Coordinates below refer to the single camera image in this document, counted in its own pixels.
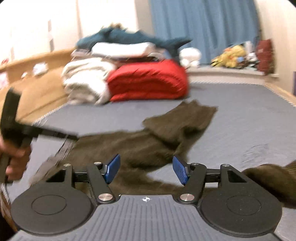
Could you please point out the teal shark plush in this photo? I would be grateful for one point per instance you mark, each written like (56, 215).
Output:
(119, 36)

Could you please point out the wooden bed frame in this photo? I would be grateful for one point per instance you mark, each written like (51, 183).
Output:
(39, 94)

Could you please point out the grey quilted mattress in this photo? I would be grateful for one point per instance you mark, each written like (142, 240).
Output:
(251, 127)

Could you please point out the blue curtain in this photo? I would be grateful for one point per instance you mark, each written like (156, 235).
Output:
(211, 25)

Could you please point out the person's left hand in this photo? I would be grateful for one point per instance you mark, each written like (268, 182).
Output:
(19, 159)

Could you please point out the white pillow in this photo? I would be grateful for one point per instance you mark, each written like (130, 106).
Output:
(125, 50)

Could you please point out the white folded blanket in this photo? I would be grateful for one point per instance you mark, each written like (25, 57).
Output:
(85, 81)

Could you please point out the red folded comforter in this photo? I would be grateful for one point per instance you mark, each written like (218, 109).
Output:
(148, 80)

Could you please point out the dark red cushion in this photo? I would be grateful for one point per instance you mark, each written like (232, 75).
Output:
(265, 56)

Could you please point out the yellow plush toy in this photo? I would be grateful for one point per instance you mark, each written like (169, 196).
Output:
(229, 57)

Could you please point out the white plush toy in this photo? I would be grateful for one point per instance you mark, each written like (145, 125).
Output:
(190, 57)

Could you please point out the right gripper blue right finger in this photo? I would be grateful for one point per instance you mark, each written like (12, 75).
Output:
(193, 177)

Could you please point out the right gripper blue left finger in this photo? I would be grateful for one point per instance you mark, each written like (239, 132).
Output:
(99, 176)

